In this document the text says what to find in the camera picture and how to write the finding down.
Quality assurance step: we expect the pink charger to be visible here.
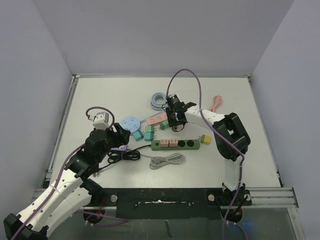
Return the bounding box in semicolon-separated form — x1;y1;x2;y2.
160;139;169;148
169;139;178;148

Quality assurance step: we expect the pink coiled cord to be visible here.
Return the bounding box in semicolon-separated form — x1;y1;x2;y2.
208;94;224;113

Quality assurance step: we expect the green power strip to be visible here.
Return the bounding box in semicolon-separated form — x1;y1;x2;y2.
151;139;201;151

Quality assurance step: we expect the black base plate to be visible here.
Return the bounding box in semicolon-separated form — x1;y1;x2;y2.
83;188;252;224

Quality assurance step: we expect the teal charger left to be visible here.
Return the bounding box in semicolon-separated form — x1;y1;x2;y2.
132;130;144;141

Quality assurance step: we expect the green charger upper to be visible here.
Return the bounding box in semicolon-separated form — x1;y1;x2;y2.
144;125;158;133

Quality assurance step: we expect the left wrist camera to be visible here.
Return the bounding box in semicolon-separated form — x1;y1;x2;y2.
89;111;110;131

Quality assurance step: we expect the blue coiled cord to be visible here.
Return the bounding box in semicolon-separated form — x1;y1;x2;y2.
149;91;173;110

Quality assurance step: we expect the teal charger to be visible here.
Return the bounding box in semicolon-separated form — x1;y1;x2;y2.
132;130;144;141
144;132;157;142

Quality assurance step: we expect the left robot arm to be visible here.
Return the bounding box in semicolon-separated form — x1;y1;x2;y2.
3;122;131;240

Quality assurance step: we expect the purple power strip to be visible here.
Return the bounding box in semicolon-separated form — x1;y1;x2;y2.
111;145;128;152

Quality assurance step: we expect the black power cord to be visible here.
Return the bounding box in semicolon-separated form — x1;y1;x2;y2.
93;144;153;179

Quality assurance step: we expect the yellow charger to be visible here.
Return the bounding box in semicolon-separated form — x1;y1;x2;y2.
198;134;212;145

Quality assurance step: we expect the grey coiled cord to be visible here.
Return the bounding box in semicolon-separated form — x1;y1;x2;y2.
149;152;186;171

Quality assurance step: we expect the teal charger lower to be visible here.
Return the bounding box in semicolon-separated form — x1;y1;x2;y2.
144;132;157;142

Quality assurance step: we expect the small green charger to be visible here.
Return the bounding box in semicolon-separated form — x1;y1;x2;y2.
158;120;169;131

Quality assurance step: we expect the blue round power strip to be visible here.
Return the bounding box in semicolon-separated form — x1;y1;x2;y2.
120;115;141;134

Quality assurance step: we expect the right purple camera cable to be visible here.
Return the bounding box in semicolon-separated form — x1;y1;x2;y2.
166;68;248;240

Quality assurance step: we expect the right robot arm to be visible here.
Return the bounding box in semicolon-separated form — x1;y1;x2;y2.
165;94;251;205

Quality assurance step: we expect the pink power strip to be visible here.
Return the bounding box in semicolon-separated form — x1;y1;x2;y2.
146;112;168;126

